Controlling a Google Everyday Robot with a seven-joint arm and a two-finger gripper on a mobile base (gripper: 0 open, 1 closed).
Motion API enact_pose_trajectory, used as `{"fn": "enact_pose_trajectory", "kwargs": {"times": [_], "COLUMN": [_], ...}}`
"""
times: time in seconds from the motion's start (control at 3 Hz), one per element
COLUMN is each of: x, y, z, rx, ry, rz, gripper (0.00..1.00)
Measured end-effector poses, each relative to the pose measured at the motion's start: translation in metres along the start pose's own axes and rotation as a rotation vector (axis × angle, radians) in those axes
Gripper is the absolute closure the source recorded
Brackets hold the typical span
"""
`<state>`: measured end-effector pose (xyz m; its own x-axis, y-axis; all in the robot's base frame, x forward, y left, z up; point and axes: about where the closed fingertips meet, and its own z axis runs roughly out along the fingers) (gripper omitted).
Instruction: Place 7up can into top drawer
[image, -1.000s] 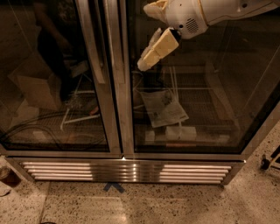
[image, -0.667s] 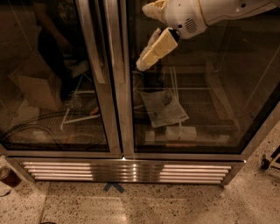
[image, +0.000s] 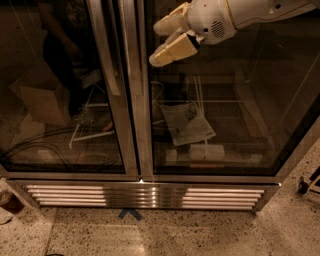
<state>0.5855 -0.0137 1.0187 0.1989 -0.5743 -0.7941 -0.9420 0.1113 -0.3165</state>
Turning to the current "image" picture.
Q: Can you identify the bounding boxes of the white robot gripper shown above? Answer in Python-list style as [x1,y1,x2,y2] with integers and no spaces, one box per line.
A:
[149,0,236,67]

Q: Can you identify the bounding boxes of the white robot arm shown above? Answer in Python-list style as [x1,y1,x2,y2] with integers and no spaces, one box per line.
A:
[149,0,320,67]

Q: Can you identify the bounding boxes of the paper manual inside fridge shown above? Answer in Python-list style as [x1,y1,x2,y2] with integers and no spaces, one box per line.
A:
[160,102,216,146]

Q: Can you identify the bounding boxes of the small white block inside fridge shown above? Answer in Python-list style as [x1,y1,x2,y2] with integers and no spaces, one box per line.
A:
[166,149,177,162]

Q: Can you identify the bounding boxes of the stainless glass door refrigerator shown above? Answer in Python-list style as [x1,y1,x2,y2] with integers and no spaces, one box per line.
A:
[0,0,320,211]

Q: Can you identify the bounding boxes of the blue tape floor marker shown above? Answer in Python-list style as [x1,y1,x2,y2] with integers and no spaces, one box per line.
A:
[118,208,143,221]

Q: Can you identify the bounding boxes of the black caster wheel cart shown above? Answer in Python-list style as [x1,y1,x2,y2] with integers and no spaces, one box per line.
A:
[298,166,320,194]

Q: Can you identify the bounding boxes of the brown object at left edge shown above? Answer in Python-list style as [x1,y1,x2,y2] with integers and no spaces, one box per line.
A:
[0,190,24,214]

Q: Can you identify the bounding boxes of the left fridge door handle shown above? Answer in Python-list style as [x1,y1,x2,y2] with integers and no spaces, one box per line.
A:
[87,0,121,96]

